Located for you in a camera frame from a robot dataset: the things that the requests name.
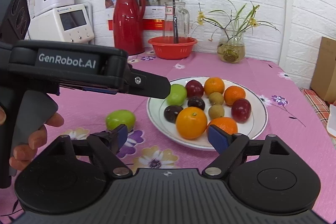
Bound tangerine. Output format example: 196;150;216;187
207;117;238;135
223;86;246;106

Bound green apple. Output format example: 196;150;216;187
166;84;187;106
105;110;136;132

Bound brown longan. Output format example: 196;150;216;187
209;92;224;106
208;105;225;120

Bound red plum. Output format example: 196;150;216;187
185;80;204;98
231;98;252;123

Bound dark plum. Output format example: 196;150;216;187
163;105;183;123
187;96;205;111

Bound large orange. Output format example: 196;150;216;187
175;107;208;139

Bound person's left hand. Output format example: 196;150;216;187
0;108;64;170

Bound green apple on plate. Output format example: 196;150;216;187
166;84;187;106

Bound red plastic basket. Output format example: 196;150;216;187
148;36;198;60

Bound tangerine on plate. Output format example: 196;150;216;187
223;86;246;106

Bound red plum on plate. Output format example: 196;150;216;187
185;80;204;98

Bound black chopsticks in pitcher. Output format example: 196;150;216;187
173;0;179;44

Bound orange on plate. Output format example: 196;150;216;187
204;77;225;96

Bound white water dispenser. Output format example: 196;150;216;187
28;4;95;44

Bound pink floral tablecloth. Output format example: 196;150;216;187
10;52;335;223

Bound red thermos jug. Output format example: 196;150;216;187
113;0;146;56

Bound clear glass pitcher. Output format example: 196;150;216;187
163;2;190;44

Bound glass vase with plant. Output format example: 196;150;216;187
195;0;280;64

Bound plaid cushion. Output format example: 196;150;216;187
300;88;336;147

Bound white plastic pouch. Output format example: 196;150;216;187
326;105;336;137

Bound cardboard box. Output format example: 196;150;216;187
310;37;336;103

